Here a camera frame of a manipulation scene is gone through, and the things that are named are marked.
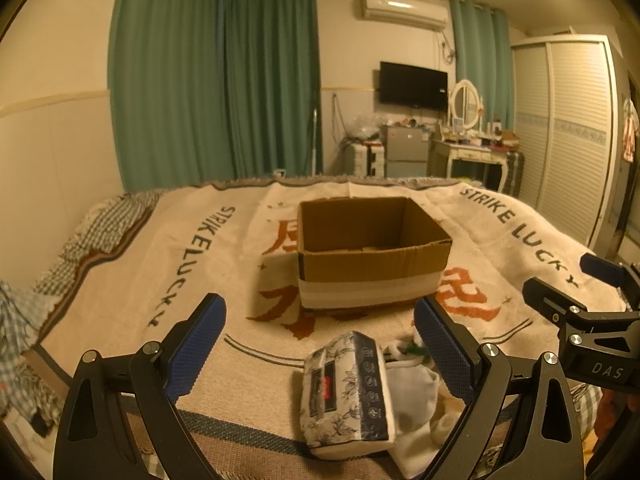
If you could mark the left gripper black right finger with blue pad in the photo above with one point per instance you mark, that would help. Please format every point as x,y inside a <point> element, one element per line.
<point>523,405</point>

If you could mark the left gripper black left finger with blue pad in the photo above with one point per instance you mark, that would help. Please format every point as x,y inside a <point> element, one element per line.
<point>95,440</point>

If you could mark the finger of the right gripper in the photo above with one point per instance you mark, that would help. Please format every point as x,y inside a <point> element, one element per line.
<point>558,308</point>
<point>624,277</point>

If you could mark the white soft cloth bundle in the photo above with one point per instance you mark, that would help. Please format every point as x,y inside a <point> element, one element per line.
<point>425,411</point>

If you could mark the floral tissue pack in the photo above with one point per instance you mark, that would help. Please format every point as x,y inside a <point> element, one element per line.
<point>345,410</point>

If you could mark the plaid cloth at left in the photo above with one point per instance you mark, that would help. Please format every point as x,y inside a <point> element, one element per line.
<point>23,313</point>

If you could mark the hanging pink garment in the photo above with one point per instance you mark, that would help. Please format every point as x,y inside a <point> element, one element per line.
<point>631,130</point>

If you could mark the brown cardboard box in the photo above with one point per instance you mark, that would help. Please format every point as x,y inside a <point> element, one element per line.
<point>365,252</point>

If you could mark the white louvered wardrobe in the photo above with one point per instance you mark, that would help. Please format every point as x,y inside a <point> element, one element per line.
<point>566,118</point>

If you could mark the white dressing table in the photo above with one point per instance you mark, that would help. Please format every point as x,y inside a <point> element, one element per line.
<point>497,169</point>

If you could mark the grey mini fridge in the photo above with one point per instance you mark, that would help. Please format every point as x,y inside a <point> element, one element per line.
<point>406,151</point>

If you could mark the checkered bed sheet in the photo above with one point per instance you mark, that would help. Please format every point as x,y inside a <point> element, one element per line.
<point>98,234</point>

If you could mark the white oval vanity mirror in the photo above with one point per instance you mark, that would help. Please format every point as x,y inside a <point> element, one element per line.
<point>466,106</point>

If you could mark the white storage cabinet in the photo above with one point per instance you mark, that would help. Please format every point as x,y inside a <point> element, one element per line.
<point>365,160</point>

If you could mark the clear plastic bag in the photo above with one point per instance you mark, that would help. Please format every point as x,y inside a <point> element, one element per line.
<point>364,127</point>

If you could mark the beige strike lucky blanket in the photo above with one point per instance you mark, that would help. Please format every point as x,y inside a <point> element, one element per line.
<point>139,263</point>

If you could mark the green curtain right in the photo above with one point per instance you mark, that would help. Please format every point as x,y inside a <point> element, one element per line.
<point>484,56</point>

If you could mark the green curtain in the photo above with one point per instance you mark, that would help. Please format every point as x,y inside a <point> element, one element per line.
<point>484,56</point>
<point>207,90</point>

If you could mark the white air conditioner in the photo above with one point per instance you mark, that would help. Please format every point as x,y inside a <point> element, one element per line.
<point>413,13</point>

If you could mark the green curtain left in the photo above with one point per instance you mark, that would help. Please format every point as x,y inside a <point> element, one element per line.
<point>207,90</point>

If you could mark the black wall television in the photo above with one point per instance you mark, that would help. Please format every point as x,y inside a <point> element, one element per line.
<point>413,86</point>

